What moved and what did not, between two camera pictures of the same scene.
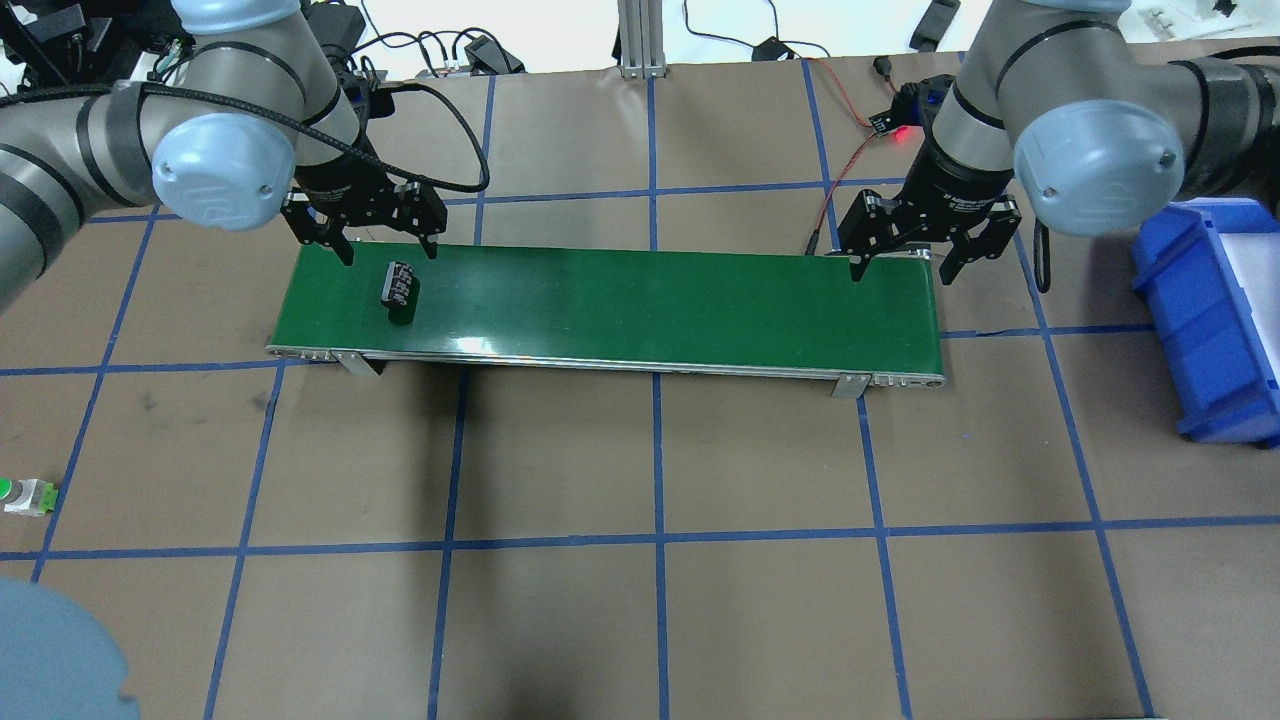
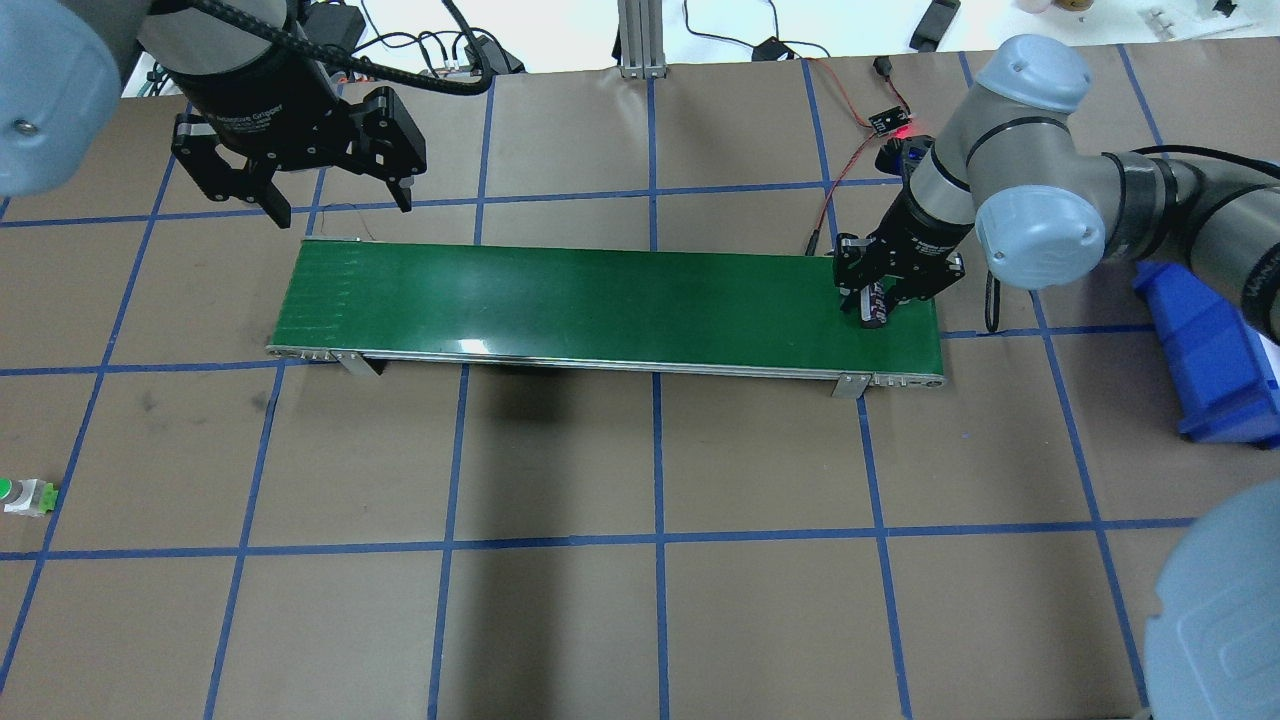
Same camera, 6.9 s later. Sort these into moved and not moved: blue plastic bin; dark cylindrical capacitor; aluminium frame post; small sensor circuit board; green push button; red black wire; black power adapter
Moved: dark cylindrical capacitor
Not moved: small sensor circuit board; aluminium frame post; black power adapter; blue plastic bin; red black wire; green push button
